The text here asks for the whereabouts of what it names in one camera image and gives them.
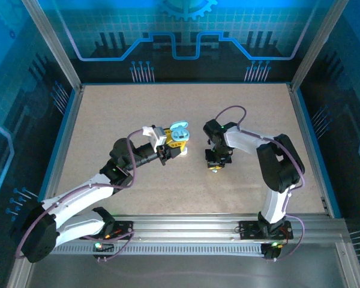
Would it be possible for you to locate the aluminium frame post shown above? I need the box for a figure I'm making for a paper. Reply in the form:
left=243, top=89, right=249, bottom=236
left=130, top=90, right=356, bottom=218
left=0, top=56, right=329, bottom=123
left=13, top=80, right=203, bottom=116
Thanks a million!
left=290, top=0, right=350, bottom=91
left=21, top=0, right=84, bottom=91

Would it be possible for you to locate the grey metal front plate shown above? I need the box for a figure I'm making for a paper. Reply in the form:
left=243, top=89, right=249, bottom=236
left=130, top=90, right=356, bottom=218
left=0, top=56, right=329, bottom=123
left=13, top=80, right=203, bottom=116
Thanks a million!
left=26, top=254, right=360, bottom=288

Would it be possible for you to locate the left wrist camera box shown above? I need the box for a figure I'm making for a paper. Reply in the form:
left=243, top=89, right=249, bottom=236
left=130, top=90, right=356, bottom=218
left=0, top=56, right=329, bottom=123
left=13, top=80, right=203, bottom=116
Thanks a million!
left=142, top=124, right=168, bottom=152

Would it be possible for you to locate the grey slotted cable duct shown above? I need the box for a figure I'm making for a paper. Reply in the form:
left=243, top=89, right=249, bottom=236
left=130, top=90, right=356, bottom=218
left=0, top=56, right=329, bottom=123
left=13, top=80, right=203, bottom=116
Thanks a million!
left=55, top=242, right=272, bottom=256

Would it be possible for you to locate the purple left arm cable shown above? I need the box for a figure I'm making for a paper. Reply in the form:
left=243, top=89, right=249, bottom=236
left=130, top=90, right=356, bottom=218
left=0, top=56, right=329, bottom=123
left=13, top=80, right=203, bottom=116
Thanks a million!
left=14, top=129, right=137, bottom=262

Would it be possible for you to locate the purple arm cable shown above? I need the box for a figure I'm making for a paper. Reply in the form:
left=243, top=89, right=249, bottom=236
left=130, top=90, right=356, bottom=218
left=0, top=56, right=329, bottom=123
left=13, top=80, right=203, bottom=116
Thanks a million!
left=214, top=105, right=306, bottom=262
left=14, top=129, right=137, bottom=262

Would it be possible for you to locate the aluminium side frame rail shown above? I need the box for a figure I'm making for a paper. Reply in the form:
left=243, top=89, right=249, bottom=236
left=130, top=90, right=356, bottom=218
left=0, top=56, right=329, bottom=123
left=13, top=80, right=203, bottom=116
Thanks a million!
left=7, top=85, right=85, bottom=288
left=287, top=83, right=360, bottom=288

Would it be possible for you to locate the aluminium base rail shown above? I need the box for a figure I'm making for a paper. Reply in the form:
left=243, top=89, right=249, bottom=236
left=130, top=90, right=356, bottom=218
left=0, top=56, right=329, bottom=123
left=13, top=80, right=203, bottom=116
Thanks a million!
left=112, top=212, right=349, bottom=244

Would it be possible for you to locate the blue earbud charging case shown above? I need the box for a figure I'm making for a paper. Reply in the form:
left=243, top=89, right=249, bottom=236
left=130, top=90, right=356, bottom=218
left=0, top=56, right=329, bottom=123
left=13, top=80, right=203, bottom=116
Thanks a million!
left=169, top=120, right=190, bottom=142

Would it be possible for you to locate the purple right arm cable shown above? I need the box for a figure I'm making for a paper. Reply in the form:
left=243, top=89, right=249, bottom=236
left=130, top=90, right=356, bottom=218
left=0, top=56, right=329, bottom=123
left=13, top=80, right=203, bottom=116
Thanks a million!
left=214, top=105, right=306, bottom=262

